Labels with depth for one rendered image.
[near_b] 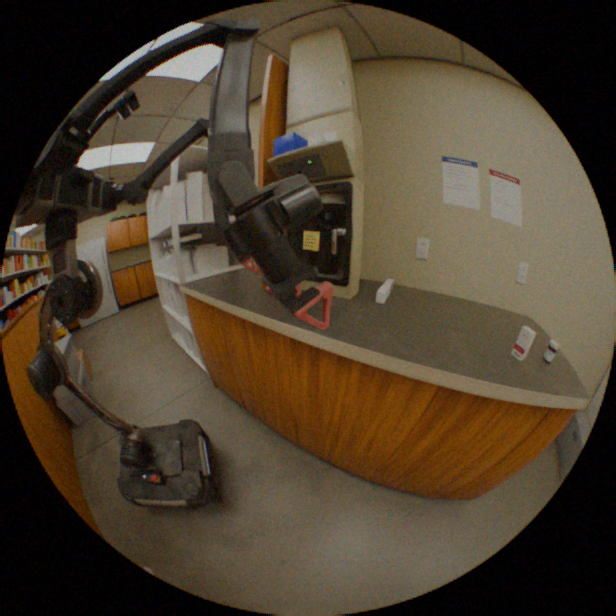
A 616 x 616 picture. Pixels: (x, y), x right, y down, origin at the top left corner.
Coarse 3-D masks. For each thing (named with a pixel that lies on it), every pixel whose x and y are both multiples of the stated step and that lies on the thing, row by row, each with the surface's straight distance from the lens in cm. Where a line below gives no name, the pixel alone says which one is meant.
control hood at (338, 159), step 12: (324, 144) 68; (336, 144) 67; (276, 156) 80; (288, 156) 76; (300, 156) 73; (324, 156) 70; (336, 156) 68; (348, 156) 68; (276, 168) 81; (336, 168) 70; (348, 168) 69; (312, 180) 78
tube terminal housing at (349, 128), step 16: (352, 112) 86; (304, 128) 92; (320, 128) 88; (336, 128) 84; (352, 128) 81; (352, 144) 77; (352, 176) 72; (352, 208) 69; (352, 256) 69; (352, 272) 70; (304, 288) 82; (336, 288) 73; (352, 288) 73
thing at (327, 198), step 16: (320, 192) 75; (336, 192) 72; (352, 192) 70; (336, 208) 70; (304, 224) 77; (320, 224) 73; (336, 224) 70; (320, 240) 73; (304, 256) 77; (320, 256) 73; (336, 256) 70; (320, 272) 74; (336, 272) 71
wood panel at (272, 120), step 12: (276, 60) 139; (276, 72) 130; (288, 72) 141; (264, 84) 118; (276, 84) 122; (264, 96) 110; (276, 96) 115; (264, 108) 104; (276, 108) 110; (264, 120) 99; (276, 120) 106; (264, 132) 95; (276, 132) 102; (264, 144) 92; (264, 156) 90; (264, 168) 88; (264, 180) 86; (276, 180) 91; (264, 288) 86
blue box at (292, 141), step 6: (294, 132) 80; (276, 138) 84; (282, 138) 82; (288, 138) 80; (294, 138) 79; (300, 138) 82; (276, 144) 83; (282, 144) 80; (288, 144) 78; (294, 144) 77; (300, 144) 81; (306, 144) 85; (276, 150) 81; (282, 150) 79; (288, 150) 77
